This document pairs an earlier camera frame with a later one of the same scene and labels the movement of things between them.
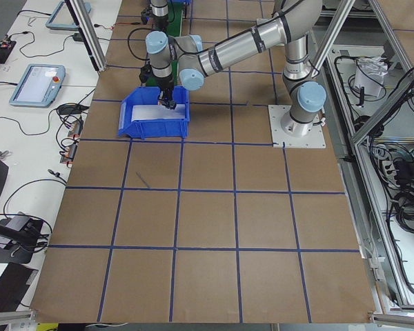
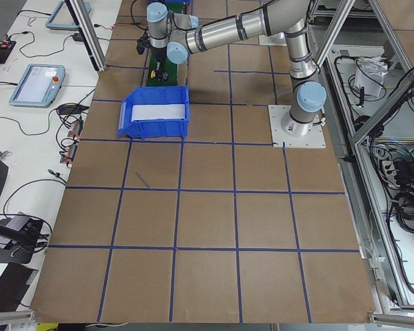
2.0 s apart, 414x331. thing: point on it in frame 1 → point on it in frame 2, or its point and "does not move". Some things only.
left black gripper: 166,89 → 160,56
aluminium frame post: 83,19 does not move
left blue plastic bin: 172,128 does not move
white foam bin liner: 149,112 does not move
